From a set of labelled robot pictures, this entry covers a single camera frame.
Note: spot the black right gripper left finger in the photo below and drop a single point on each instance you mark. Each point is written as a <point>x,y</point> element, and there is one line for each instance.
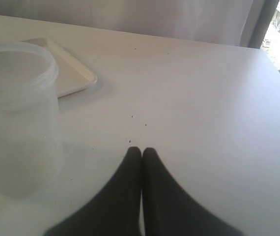
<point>114,210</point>

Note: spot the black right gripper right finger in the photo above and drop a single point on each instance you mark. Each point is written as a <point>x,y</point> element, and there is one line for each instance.
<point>168,209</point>

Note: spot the translucent plastic tub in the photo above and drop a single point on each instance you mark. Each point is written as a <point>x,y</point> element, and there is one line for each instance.
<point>30,147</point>

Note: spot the white foam tray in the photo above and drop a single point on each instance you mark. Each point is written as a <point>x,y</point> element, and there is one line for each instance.
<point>73,75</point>

